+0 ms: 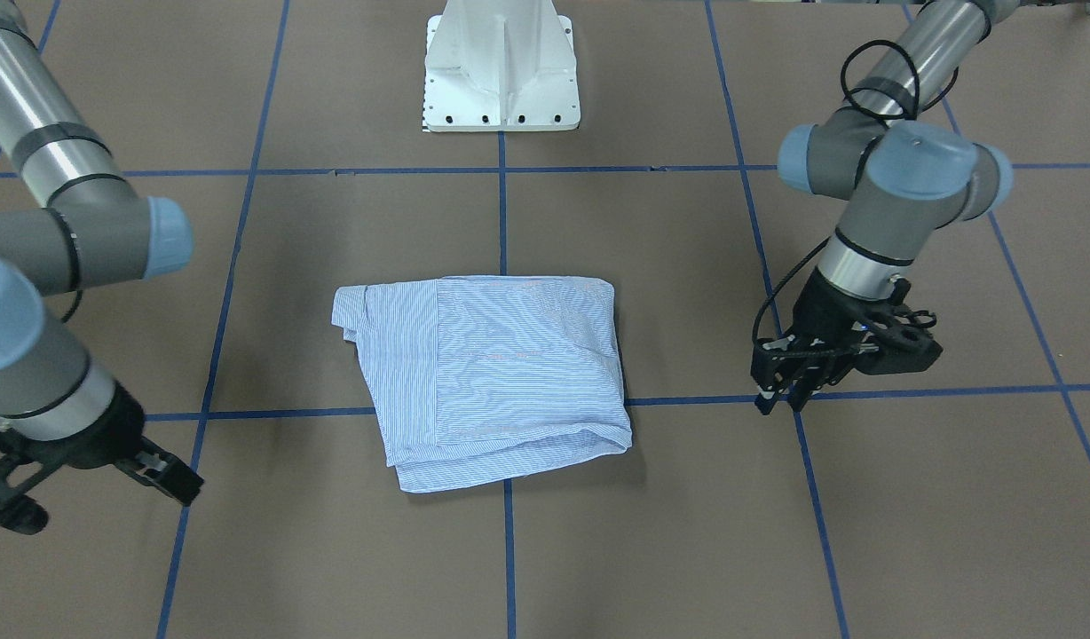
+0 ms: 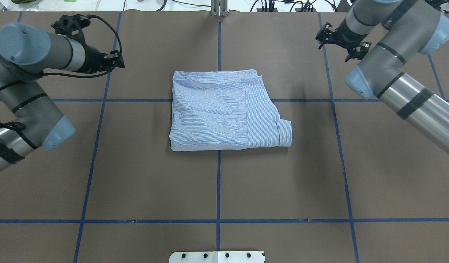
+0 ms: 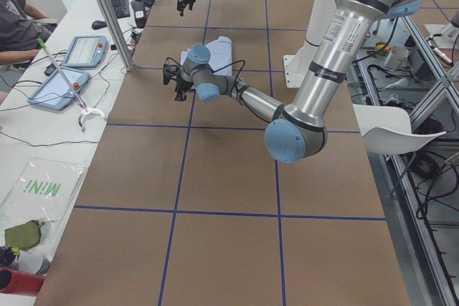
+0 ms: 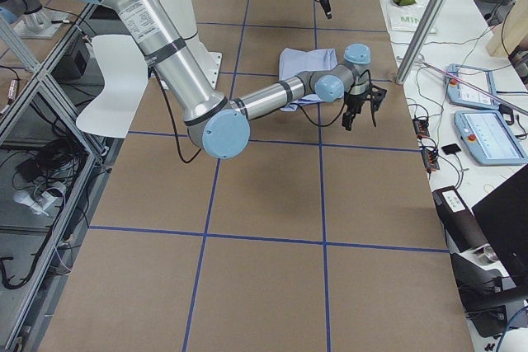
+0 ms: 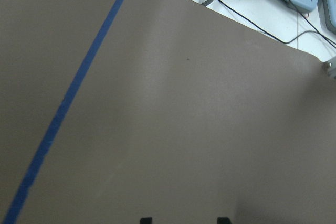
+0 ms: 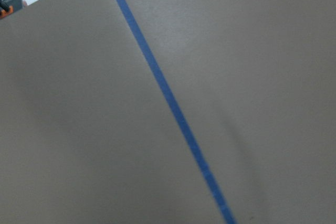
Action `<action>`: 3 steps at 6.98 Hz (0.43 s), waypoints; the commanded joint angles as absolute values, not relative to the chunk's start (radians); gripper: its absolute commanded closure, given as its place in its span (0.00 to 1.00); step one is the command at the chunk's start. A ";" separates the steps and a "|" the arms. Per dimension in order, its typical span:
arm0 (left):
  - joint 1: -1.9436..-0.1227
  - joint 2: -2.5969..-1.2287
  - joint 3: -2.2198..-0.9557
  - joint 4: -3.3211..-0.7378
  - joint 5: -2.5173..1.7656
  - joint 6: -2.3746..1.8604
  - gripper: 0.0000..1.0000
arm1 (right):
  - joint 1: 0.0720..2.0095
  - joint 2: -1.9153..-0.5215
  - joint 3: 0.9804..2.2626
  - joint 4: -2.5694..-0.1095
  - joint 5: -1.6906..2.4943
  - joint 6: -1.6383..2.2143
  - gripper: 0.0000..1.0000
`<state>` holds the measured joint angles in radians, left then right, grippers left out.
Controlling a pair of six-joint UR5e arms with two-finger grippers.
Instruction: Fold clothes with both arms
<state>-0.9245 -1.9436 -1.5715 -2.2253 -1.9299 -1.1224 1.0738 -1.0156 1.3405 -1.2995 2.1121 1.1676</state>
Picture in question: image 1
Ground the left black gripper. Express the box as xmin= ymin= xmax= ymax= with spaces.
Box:
xmin=751 ymin=272 xmax=883 ymax=415

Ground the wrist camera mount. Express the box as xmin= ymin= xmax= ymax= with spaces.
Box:
xmin=853 ymin=278 xmax=944 ymax=375
xmin=0 ymin=429 xmax=49 ymax=535

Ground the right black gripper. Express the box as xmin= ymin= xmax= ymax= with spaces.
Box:
xmin=31 ymin=383 xmax=204 ymax=507

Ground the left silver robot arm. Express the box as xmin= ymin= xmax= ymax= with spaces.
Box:
xmin=751 ymin=1 xmax=1017 ymax=415

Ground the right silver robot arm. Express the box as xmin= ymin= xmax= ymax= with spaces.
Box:
xmin=0 ymin=1 xmax=201 ymax=515

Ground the light blue striped shirt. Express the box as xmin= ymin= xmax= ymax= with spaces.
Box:
xmin=331 ymin=275 xmax=633 ymax=494

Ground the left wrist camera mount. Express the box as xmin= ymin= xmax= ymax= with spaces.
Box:
xmin=853 ymin=278 xmax=944 ymax=375

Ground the white pedestal column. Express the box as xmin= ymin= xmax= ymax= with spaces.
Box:
xmin=421 ymin=1 xmax=582 ymax=133

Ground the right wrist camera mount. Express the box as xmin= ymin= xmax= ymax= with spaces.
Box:
xmin=0 ymin=429 xmax=49 ymax=535

